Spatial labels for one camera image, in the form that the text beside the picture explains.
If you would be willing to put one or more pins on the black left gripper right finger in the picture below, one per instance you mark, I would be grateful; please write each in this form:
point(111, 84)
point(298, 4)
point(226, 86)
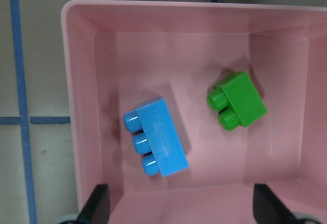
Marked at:
point(268, 208)

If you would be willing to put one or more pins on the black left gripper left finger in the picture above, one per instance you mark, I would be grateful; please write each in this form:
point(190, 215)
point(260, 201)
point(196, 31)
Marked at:
point(97, 207)

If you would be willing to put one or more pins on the blue toy block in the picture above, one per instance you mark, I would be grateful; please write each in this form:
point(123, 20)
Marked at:
point(156, 138)

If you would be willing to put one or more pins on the green toy block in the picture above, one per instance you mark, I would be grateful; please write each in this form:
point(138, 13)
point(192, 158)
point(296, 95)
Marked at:
point(237, 101)

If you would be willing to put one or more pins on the pink plastic box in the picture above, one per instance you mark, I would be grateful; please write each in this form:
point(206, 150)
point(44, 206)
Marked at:
point(120, 54)

